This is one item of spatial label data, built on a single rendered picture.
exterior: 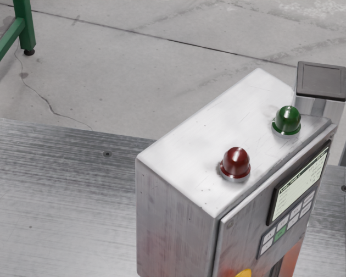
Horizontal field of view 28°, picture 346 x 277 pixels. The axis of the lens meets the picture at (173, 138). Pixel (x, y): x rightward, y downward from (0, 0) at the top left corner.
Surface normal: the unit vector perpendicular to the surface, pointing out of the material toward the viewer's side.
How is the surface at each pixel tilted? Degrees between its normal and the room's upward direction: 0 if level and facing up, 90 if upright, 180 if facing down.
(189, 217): 90
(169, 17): 0
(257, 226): 90
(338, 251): 0
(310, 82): 0
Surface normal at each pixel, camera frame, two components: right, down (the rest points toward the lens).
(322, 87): 0.04, -0.68
